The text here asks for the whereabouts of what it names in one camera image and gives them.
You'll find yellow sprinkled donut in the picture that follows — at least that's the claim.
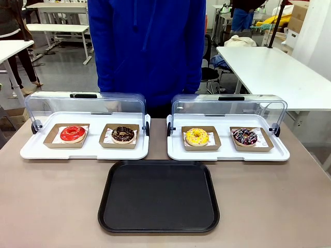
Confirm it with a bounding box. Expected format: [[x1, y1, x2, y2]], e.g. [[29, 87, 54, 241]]
[[185, 128, 209, 147]]

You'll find chocolate donut with nuts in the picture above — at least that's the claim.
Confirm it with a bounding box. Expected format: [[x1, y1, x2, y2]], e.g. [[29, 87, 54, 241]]
[[111, 126, 136, 145]]

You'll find brown cardboard donut tray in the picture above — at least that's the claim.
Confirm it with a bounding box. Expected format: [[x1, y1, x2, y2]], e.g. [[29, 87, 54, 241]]
[[42, 123, 91, 149], [99, 123, 140, 149], [180, 126, 222, 152], [229, 126, 275, 152]]

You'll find black serving tray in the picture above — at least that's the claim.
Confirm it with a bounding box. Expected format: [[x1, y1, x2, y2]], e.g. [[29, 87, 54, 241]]
[[97, 160, 220, 235]]

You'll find chocolate donut with sprinkles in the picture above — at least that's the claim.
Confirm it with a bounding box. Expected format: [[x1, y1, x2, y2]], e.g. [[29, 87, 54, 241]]
[[232, 127, 258, 147]]

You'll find red glazed donut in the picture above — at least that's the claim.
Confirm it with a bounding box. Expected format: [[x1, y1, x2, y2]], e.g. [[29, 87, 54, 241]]
[[60, 125, 86, 144]]

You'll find white printed paper liner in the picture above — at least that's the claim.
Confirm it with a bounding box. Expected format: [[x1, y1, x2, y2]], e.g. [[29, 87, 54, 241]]
[[231, 127, 268, 147], [104, 126, 139, 144], [52, 125, 90, 145], [184, 130, 217, 147]]

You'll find clear display case lid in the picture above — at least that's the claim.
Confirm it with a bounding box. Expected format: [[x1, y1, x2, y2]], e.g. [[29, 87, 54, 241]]
[[171, 94, 288, 137], [24, 90, 151, 137]]

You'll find white display case base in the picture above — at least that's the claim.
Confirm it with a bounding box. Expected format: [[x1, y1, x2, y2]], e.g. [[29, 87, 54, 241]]
[[20, 111, 151, 161], [167, 114, 291, 162]]

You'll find black office chair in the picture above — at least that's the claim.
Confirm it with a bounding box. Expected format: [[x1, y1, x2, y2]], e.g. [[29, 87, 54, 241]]
[[200, 35, 228, 94]]

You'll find person in blue hoodie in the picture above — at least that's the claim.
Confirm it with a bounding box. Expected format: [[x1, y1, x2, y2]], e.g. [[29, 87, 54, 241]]
[[87, 0, 207, 119]]

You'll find blue cloth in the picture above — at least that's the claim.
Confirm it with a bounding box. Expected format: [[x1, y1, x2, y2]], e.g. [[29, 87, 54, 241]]
[[209, 55, 231, 70]]

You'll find cream cloth bag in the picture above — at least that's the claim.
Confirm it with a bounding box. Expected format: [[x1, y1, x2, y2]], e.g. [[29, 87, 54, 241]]
[[223, 35, 257, 48]]

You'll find large white table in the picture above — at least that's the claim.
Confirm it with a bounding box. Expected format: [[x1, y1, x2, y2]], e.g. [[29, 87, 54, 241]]
[[216, 46, 331, 122]]

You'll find person in blue apron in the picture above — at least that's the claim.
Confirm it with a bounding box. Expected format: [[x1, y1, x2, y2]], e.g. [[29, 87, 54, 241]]
[[231, 0, 255, 33]]

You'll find black stand pole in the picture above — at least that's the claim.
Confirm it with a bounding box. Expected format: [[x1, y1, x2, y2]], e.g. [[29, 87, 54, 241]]
[[267, 0, 287, 49]]

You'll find white box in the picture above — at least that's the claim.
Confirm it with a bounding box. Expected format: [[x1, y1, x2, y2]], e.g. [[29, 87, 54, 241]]
[[284, 28, 300, 48]]

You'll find yellow cloth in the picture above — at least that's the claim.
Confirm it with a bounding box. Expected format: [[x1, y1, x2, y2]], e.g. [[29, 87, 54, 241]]
[[263, 14, 293, 28]]

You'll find brown cardboard box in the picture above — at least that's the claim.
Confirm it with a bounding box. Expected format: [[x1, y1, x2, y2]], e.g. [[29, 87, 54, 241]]
[[287, 2, 310, 34]]

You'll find person in dark clothes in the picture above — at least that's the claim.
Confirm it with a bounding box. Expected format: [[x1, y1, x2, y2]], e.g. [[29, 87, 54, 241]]
[[0, 0, 44, 95]]

